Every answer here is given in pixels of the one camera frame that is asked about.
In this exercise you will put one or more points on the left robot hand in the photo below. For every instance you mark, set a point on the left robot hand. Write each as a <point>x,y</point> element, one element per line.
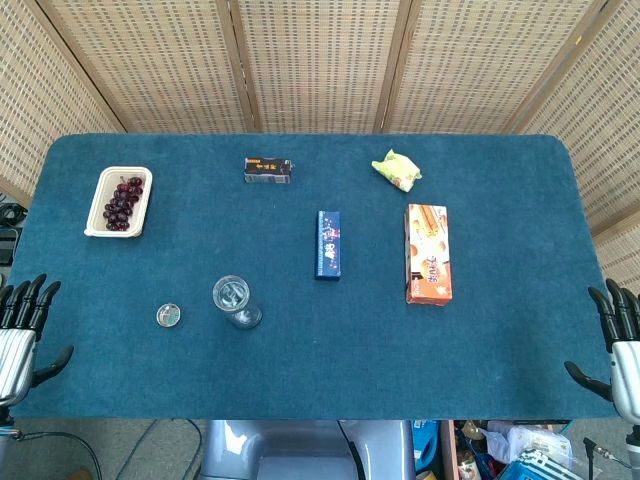
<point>15,360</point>

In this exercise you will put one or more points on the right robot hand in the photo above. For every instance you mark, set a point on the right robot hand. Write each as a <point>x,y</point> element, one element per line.
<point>627,370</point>

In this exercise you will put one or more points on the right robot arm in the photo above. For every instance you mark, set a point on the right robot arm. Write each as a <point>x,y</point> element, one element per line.
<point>634,435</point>

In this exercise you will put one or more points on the clear glass jar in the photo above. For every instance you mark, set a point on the clear glass jar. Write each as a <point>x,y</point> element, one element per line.
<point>235,302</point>

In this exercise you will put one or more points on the white plastic bag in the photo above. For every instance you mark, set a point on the white plastic bag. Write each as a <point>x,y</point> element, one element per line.
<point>530,440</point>

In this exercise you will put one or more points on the blue white patterned box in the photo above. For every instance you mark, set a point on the blue white patterned box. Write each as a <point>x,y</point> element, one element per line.
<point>537,467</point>

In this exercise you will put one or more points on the beige rectangular tray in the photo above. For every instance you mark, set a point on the beige rectangular tray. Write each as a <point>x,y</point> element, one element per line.
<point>119,201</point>

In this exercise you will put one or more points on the dark red grape bunch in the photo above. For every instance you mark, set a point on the dark red grape bunch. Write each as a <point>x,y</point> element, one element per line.
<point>122,201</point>

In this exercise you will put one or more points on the blue plastic container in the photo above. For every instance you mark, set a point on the blue plastic container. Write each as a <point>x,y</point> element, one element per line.
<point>426,445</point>

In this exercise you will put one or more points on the orange biscuit box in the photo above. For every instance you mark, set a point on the orange biscuit box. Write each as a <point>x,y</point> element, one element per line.
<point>428,255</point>

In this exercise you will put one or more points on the woven bamboo screen panel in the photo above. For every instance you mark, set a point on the woven bamboo screen panel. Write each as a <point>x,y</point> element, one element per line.
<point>35,100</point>
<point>320,65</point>
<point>480,65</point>
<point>605,125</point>
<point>150,65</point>

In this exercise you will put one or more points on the blue felt table cloth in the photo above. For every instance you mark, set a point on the blue felt table cloth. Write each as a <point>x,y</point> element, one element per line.
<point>310,360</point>

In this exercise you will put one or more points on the grey robot torso base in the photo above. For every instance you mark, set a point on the grey robot torso base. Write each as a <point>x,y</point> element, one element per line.
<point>305,450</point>

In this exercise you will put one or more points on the yellow green snack packet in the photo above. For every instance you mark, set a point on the yellow green snack packet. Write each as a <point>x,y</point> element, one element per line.
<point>397,170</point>

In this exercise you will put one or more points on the small black box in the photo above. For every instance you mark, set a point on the small black box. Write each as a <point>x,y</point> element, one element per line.
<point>268,170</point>

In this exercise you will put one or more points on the dark blue long box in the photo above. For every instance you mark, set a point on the dark blue long box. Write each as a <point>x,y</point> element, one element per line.
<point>328,245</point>

